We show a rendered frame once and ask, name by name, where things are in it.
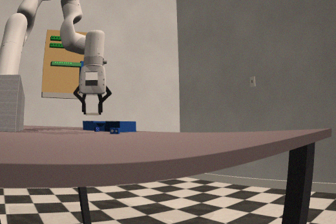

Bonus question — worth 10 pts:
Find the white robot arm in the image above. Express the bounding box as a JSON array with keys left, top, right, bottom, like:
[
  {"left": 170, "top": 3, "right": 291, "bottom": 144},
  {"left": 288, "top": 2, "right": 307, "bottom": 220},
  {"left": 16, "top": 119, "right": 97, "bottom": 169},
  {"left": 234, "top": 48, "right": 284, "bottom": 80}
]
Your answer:
[{"left": 0, "top": 0, "right": 107, "bottom": 86}]

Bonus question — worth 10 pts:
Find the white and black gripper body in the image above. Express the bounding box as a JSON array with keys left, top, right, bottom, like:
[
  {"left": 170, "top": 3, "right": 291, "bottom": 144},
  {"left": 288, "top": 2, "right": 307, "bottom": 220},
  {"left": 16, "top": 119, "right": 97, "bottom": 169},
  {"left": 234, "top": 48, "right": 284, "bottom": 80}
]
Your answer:
[{"left": 79, "top": 64, "right": 106, "bottom": 96}]

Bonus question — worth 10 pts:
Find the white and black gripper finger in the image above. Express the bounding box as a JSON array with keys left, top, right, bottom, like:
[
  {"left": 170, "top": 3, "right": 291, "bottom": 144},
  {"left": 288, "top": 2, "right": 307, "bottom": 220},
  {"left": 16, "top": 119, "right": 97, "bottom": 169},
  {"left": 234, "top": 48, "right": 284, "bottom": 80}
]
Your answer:
[
  {"left": 98, "top": 86, "right": 112, "bottom": 115},
  {"left": 73, "top": 86, "right": 86, "bottom": 114}
]

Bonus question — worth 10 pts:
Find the blue three-compartment bin rack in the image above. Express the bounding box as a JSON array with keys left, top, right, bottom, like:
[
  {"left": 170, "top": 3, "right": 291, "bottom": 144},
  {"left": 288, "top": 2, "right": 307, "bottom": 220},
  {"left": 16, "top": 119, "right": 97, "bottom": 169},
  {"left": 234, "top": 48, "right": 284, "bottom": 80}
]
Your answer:
[{"left": 83, "top": 121, "right": 136, "bottom": 132}]

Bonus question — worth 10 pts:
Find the blue nine-volt battery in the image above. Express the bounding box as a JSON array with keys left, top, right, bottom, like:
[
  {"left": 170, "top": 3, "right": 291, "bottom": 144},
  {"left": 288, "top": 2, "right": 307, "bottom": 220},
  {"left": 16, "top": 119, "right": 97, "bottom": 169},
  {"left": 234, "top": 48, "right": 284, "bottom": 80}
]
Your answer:
[{"left": 110, "top": 128, "right": 120, "bottom": 134}]

